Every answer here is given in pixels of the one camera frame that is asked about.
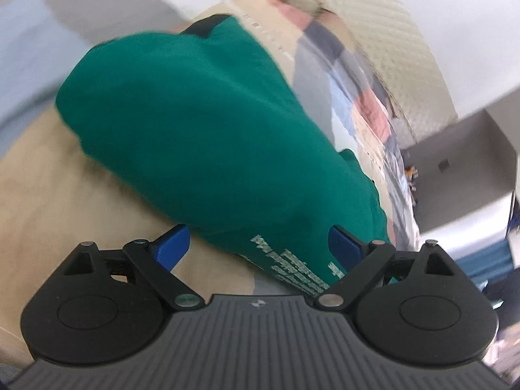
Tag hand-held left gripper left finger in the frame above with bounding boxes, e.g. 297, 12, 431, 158
65, 224, 204, 310

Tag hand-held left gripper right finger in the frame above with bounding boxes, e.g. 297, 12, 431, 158
315, 225, 453, 310

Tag green sweatshirt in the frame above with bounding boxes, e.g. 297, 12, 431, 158
55, 14, 393, 295

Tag small colourful figurines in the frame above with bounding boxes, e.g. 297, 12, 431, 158
404, 165, 420, 207

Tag patchwork quilt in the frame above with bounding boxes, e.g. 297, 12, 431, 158
0, 0, 421, 368

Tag cream padded headboard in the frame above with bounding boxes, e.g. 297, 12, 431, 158
284, 0, 458, 143

